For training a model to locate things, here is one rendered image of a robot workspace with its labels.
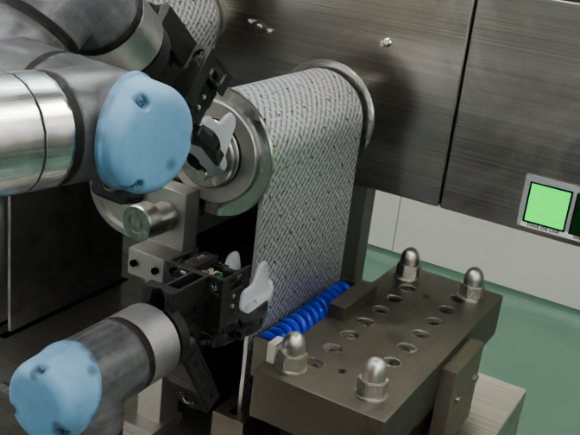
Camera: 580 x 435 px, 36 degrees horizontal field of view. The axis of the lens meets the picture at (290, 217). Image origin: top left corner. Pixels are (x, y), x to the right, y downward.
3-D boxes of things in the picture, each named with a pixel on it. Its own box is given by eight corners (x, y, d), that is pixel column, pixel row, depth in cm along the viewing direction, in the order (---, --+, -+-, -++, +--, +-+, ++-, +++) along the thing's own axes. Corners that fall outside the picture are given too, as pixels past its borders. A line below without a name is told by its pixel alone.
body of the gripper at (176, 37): (237, 81, 88) (187, 7, 78) (200, 156, 86) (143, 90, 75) (175, 66, 91) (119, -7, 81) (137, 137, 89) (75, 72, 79)
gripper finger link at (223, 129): (261, 140, 95) (225, 94, 88) (237, 188, 94) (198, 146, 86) (237, 134, 97) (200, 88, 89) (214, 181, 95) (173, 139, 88)
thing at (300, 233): (243, 348, 104) (258, 200, 98) (336, 285, 124) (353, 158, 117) (247, 349, 104) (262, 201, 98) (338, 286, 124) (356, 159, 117)
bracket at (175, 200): (116, 429, 107) (128, 190, 97) (150, 406, 113) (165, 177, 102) (149, 444, 105) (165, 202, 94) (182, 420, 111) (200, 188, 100)
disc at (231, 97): (158, 198, 104) (164, 72, 99) (160, 197, 104) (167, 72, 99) (266, 230, 97) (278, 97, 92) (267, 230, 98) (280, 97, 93)
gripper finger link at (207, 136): (236, 156, 90) (197, 111, 82) (230, 170, 89) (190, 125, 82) (198, 147, 92) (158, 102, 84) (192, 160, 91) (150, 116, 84)
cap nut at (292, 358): (268, 368, 99) (273, 332, 97) (285, 356, 102) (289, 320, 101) (297, 380, 97) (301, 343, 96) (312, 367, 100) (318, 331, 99)
